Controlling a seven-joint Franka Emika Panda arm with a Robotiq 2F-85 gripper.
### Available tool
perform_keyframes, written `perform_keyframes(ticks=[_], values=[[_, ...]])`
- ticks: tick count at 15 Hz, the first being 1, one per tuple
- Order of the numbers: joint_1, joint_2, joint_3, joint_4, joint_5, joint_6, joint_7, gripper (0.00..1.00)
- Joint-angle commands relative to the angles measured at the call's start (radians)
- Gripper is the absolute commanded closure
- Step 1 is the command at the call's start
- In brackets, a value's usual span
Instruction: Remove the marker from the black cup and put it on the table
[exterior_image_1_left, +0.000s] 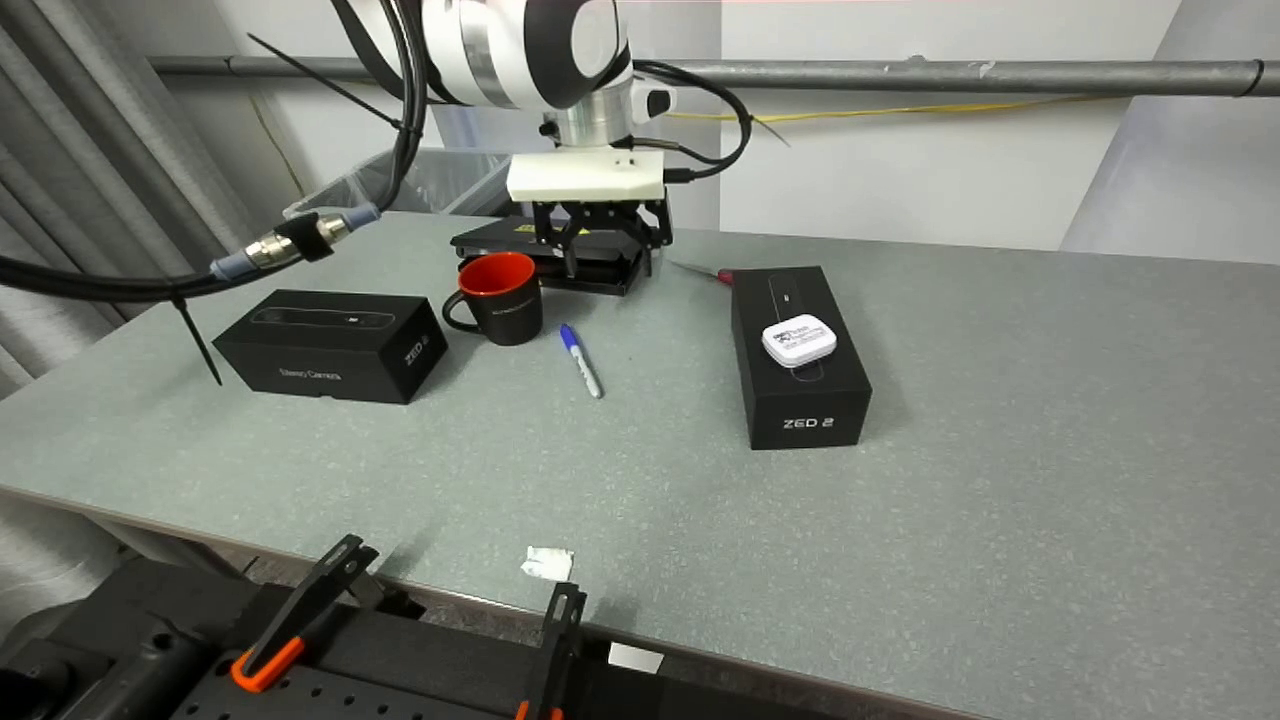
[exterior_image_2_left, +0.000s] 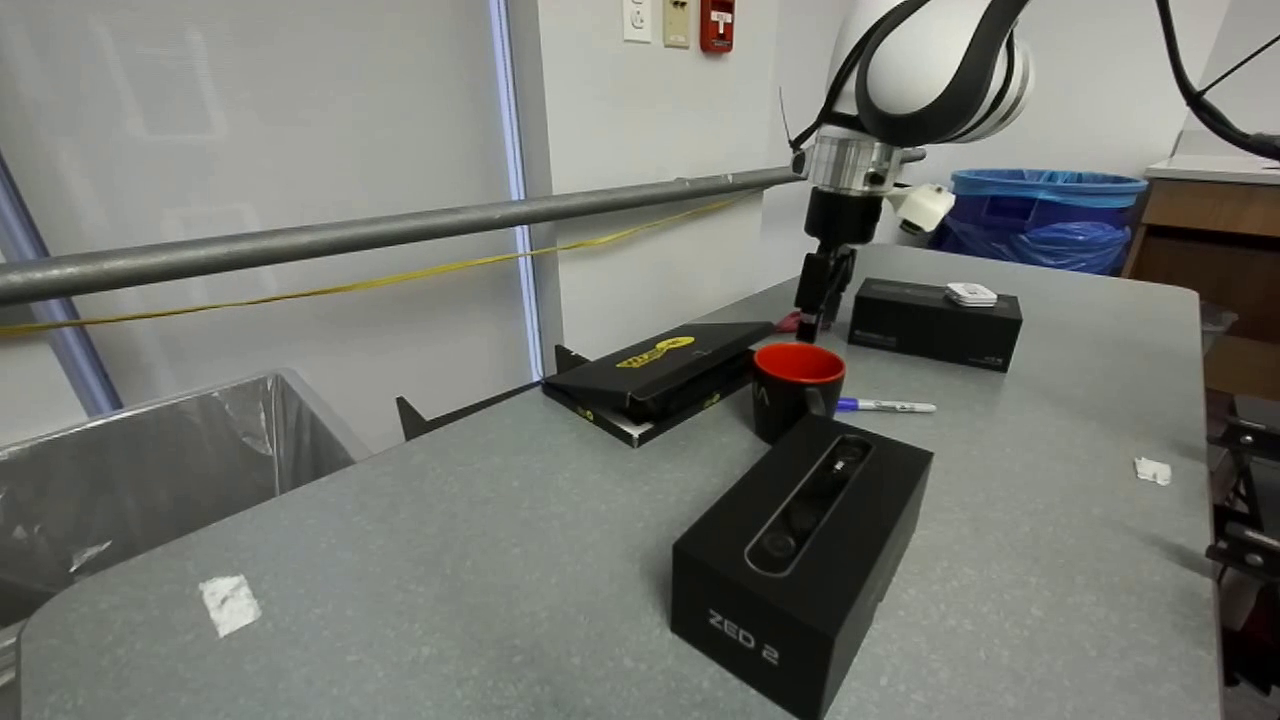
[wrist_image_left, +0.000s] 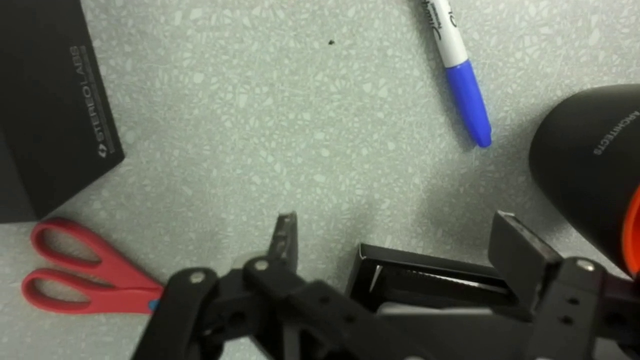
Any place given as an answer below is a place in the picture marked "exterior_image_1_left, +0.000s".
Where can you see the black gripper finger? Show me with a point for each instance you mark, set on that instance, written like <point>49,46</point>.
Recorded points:
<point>651,246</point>
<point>561,246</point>

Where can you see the thin black zip tie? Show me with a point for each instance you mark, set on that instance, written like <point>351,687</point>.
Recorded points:
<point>200,347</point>

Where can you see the small white tape piece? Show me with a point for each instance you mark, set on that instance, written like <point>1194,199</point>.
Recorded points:
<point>546,562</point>

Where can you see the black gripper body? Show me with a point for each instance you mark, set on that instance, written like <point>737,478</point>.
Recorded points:
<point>601,216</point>

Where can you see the black box with white print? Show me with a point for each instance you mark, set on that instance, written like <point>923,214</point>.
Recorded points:
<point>803,403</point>

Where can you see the black perforated base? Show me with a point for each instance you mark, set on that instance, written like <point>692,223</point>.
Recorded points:
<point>134,640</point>

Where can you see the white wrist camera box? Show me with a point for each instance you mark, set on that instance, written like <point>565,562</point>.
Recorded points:
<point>585,178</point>

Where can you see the white marker with blue cap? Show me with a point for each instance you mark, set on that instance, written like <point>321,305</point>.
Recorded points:
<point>582,363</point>

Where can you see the black cup with red inside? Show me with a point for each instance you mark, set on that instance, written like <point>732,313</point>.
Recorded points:
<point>502,305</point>

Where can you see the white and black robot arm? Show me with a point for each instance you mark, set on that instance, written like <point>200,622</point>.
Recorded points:
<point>494,54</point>

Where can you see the small white device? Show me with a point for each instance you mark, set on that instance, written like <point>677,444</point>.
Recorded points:
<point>797,340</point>

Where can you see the black box with camera picture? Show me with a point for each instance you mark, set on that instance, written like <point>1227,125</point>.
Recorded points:
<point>324,348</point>

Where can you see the white label sticker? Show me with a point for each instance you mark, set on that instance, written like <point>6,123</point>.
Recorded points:
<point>635,659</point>

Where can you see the grey metal pipe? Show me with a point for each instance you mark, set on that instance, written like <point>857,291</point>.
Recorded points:
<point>933,74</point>

